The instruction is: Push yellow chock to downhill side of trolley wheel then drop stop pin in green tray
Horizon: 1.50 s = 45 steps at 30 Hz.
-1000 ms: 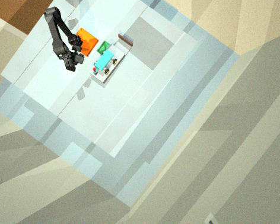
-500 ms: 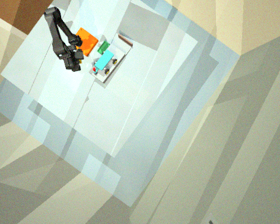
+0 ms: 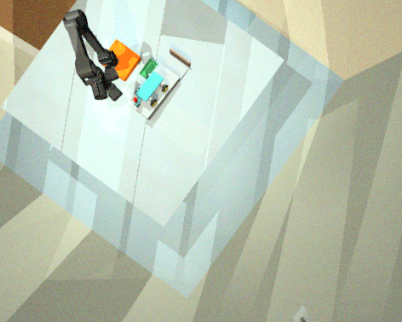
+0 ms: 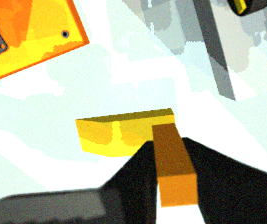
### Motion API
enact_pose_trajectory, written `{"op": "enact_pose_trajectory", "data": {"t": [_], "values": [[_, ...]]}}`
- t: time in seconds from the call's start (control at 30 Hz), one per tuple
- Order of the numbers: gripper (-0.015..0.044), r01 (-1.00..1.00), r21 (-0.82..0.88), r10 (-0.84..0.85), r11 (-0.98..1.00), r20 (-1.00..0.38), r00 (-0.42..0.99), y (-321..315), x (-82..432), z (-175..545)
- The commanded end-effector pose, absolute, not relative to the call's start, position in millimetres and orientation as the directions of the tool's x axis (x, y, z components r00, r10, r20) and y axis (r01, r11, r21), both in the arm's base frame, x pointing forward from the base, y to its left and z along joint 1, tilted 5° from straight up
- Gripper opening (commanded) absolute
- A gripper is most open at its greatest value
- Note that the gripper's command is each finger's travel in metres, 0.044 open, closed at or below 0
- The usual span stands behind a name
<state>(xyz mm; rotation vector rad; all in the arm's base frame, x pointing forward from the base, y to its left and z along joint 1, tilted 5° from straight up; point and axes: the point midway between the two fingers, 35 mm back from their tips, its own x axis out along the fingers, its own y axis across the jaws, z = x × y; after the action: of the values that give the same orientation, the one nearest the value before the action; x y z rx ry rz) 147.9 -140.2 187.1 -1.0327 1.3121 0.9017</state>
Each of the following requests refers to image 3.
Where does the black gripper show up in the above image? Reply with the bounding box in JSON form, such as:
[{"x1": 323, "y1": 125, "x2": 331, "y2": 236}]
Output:
[{"x1": 97, "y1": 66, "x2": 123, "y2": 101}]

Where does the green tray floor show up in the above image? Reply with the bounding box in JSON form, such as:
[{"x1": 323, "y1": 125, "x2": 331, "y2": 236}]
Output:
[{"x1": 141, "y1": 61, "x2": 157, "y2": 77}]

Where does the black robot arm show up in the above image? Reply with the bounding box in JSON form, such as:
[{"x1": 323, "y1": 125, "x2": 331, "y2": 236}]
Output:
[{"x1": 62, "y1": 9, "x2": 119, "y2": 100}]

